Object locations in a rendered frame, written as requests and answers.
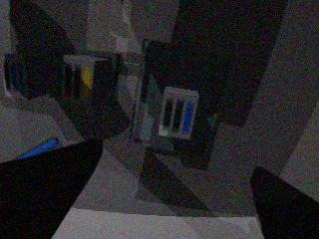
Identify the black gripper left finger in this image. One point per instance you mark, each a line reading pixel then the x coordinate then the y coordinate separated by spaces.
pixel 36 192

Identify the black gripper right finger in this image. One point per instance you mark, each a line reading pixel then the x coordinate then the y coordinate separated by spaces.
pixel 284 212

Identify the grey flat panel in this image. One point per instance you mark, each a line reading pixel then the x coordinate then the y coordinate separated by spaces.
pixel 302 169

